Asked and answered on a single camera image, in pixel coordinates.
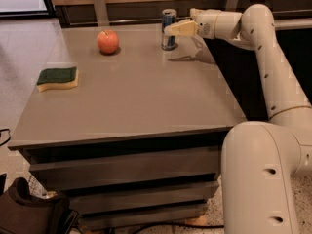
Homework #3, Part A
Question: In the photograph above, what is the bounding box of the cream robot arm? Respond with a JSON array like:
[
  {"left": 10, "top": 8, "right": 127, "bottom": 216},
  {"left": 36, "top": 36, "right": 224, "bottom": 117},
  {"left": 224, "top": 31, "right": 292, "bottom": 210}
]
[{"left": 164, "top": 4, "right": 312, "bottom": 234}]

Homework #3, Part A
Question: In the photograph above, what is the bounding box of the grey drawer cabinet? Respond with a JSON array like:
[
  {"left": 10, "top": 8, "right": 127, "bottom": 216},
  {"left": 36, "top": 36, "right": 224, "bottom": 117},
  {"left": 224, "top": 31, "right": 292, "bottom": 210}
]
[{"left": 10, "top": 24, "right": 245, "bottom": 229}]

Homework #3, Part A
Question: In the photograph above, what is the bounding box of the black floor cable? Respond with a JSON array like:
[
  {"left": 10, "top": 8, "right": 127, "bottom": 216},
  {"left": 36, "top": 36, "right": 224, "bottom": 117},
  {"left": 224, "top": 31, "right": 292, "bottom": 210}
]
[{"left": 131, "top": 222, "right": 225, "bottom": 234}]

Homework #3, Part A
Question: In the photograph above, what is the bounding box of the red apple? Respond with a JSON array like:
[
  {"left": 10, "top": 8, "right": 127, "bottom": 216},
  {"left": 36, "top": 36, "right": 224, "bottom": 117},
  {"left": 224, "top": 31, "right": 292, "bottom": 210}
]
[{"left": 97, "top": 29, "right": 119, "bottom": 55}]

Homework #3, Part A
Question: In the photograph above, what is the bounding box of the green yellow sponge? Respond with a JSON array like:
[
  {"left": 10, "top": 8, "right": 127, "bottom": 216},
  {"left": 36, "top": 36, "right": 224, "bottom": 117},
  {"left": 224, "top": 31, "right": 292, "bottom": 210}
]
[{"left": 36, "top": 66, "right": 79, "bottom": 92}]

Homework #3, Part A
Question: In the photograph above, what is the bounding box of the black cable at left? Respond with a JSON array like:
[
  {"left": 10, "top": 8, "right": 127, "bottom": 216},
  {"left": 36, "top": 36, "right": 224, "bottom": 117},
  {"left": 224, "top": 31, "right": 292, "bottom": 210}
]
[{"left": 0, "top": 128, "right": 12, "bottom": 147}]

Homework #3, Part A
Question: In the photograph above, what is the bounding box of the dark brown bag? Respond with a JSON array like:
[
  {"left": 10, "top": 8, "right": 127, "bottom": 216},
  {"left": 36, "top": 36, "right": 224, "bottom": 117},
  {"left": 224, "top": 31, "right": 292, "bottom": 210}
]
[{"left": 0, "top": 177, "right": 78, "bottom": 234}]

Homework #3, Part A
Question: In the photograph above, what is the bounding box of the left metal wall bracket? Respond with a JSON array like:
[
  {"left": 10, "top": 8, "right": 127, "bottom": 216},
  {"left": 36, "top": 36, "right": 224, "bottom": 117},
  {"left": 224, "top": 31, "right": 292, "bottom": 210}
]
[{"left": 93, "top": 0, "right": 110, "bottom": 26}]

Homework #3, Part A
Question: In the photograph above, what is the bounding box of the blue silver redbull can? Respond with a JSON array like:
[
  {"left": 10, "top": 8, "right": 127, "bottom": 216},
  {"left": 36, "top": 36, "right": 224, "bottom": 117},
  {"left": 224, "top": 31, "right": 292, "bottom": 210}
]
[{"left": 161, "top": 9, "right": 177, "bottom": 51}]

